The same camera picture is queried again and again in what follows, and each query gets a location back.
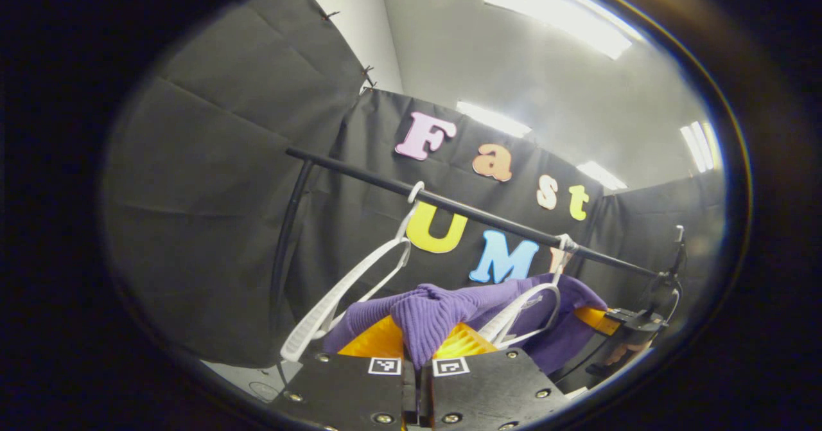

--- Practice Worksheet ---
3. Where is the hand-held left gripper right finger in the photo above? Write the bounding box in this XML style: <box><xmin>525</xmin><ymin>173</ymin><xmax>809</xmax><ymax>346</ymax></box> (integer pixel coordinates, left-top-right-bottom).
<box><xmin>419</xmin><ymin>322</ymin><xmax>573</xmax><ymax>431</ymax></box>

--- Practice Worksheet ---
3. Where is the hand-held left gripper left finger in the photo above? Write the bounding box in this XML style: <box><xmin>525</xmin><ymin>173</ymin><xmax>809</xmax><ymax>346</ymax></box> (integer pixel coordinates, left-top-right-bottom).
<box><xmin>268</xmin><ymin>315</ymin><xmax>415</xmax><ymax>431</ymax></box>

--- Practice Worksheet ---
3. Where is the purple knit cardigan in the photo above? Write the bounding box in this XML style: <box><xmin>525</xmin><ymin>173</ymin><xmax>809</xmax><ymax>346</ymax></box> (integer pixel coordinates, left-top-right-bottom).
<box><xmin>322</xmin><ymin>274</ymin><xmax>608</xmax><ymax>375</ymax></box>

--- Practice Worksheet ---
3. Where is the white plastic clothes hanger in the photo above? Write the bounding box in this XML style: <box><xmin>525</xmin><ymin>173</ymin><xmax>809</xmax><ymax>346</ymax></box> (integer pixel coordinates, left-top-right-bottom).
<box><xmin>478</xmin><ymin>233</ymin><xmax>579</xmax><ymax>349</ymax></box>
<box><xmin>280</xmin><ymin>180</ymin><xmax>426</xmax><ymax>363</ymax></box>

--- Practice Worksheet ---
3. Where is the black metal clothes rack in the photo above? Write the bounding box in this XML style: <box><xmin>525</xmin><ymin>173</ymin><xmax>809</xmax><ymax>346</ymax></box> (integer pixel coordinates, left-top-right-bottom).
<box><xmin>268</xmin><ymin>146</ymin><xmax>665</xmax><ymax>355</ymax></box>

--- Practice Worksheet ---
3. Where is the small ceiling light panel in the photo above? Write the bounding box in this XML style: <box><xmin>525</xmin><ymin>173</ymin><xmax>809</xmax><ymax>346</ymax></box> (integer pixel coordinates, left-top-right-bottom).
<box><xmin>576</xmin><ymin>161</ymin><xmax>628</xmax><ymax>191</ymax></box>

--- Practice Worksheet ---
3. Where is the double ceiling light panel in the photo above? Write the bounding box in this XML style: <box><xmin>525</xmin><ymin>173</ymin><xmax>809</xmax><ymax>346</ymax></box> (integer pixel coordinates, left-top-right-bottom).
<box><xmin>679</xmin><ymin>121</ymin><xmax>723</xmax><ymax>173</ymax></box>

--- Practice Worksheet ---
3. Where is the black backdrop cloth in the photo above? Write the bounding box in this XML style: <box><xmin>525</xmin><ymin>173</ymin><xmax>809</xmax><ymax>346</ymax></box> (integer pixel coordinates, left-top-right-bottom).
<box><xmin>103</xmin><ymin>0</ymin><xmax>726</xmax><ymax>371</ymax></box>

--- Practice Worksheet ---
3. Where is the large ceiling light panel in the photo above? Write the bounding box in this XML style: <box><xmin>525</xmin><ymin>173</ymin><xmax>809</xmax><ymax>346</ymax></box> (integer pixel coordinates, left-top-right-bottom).
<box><xmin>483</xmin><ymin>0</ymin><xmax>643</xmax><ymax>60</ymax></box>

